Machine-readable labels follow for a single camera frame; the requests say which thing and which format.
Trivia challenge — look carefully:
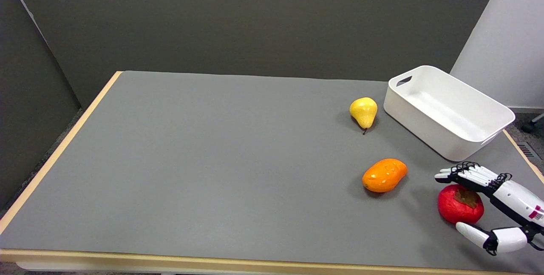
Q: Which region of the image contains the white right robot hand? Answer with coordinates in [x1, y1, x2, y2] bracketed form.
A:
[434, 162, 544, 256]

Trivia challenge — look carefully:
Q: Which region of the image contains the red tomato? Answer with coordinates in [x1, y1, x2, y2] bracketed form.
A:
[438, 184, 485, 225]

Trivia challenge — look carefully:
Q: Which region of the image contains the floor vent grille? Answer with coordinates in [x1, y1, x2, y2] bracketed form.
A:
[516, 142, 537, 159]

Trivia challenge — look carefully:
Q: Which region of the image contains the black chair caster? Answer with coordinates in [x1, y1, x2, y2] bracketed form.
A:
[521, 113, 544, 133]

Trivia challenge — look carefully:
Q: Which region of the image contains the white plastic bin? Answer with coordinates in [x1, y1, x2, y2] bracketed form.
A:
[383, 65, 516, 162]

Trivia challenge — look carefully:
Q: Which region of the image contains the orange mango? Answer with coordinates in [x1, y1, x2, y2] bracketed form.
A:
[362, 158, 408, 193]

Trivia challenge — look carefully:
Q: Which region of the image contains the yellow pear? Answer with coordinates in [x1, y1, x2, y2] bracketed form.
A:
[349, 97, 378, 135]

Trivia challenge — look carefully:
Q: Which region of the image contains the grey table mat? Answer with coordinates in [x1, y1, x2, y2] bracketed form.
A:
[0, 70, 544, 274]

